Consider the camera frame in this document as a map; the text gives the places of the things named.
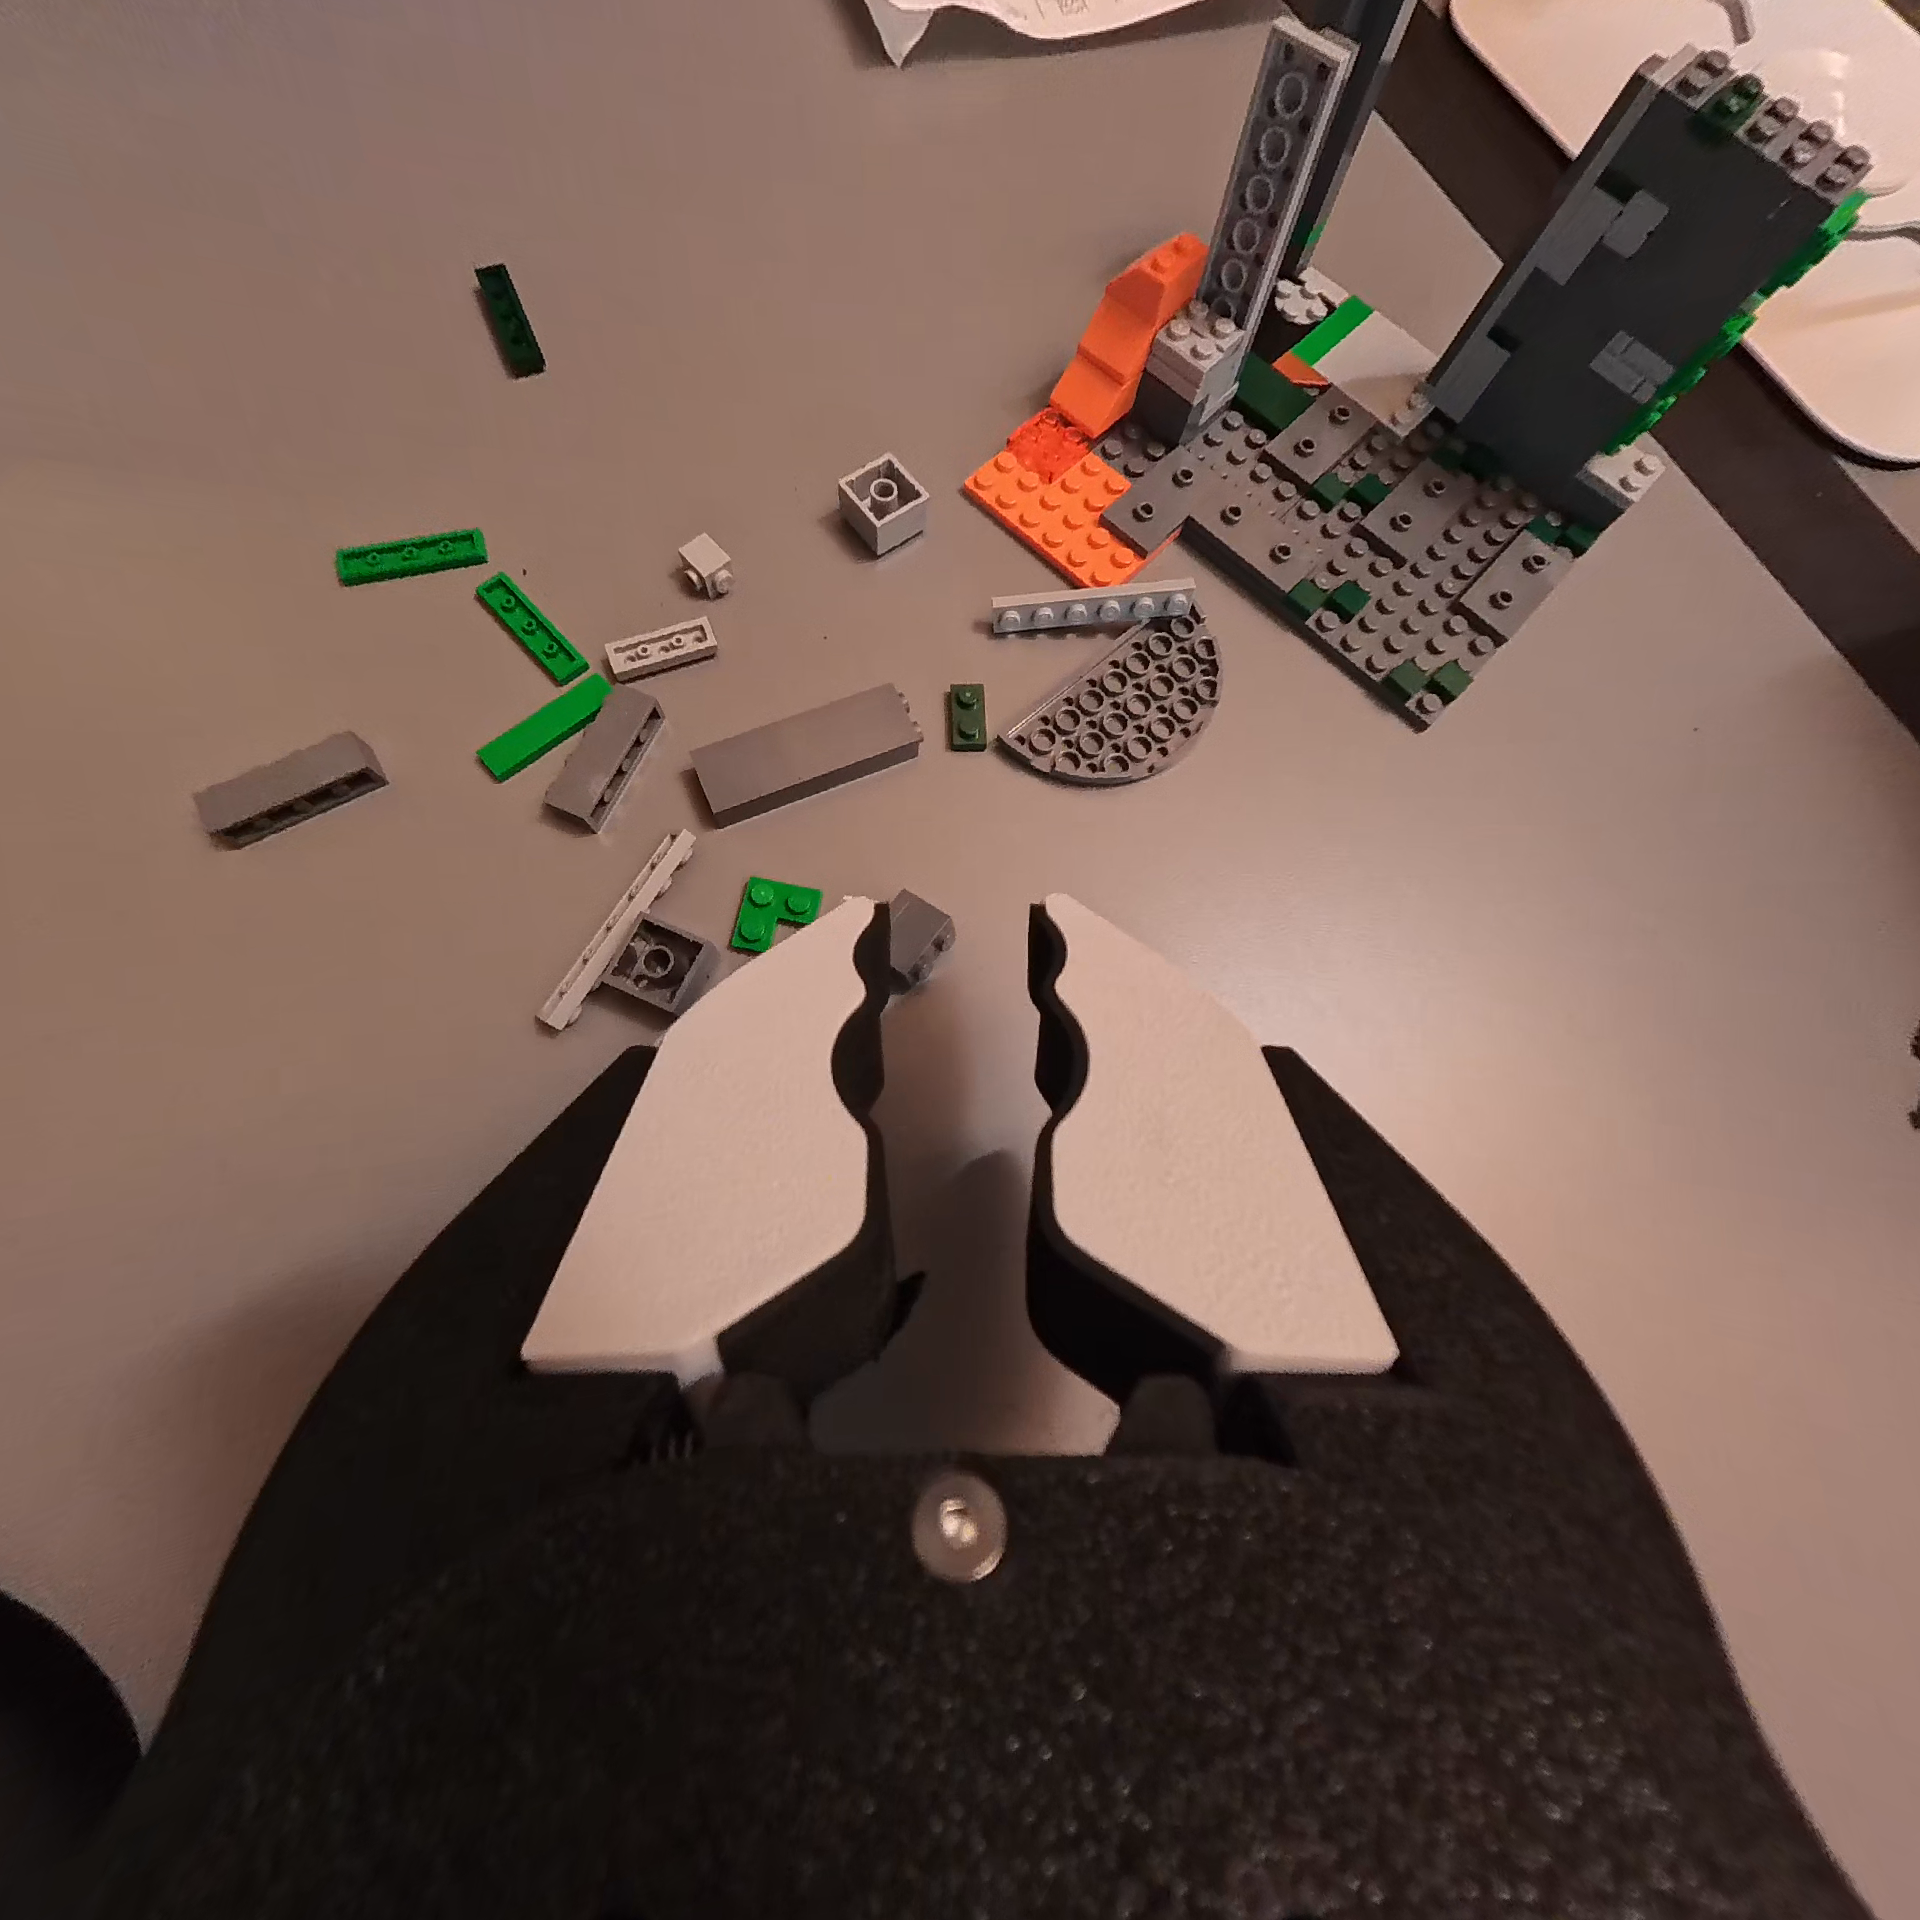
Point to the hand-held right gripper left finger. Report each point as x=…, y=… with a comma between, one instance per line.
x=707, y=1201

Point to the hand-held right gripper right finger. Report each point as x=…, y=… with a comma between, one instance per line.
x=1215, y=1201

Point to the dark grey half-round lego plate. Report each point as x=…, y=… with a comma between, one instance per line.
x=1127, y=715

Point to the bright green long lego bar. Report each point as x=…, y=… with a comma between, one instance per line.
x=544, y=727

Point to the small dark green lego piece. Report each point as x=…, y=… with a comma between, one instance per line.
x=969, y=715

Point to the light grey holed lego plate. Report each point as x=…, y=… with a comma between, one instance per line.
x=662, y=650

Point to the grey long lego brick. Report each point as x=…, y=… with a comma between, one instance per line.
x=293, y=790

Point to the thin light grey lego plate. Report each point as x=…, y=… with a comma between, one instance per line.
x=1092, y=606

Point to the small grey lego cube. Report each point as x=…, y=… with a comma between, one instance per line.
x=707, y=561

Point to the grey lego baseplate build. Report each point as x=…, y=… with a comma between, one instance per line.
x=1621, y=285
x=1379, y=556

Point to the grey square lego brick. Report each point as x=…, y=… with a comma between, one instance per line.
x=885, y=513

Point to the orange lego plate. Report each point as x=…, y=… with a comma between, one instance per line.
x=1057, y=495

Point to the orange lego slope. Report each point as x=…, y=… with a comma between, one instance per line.
x=1136, y=333

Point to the dark green holed lego plate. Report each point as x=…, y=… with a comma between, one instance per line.
x=509, y=319

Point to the dark blue-grey lego bar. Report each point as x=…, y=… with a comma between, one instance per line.
x=1357, y=122

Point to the white printed paper bag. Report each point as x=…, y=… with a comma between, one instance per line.
x=1053, y=27

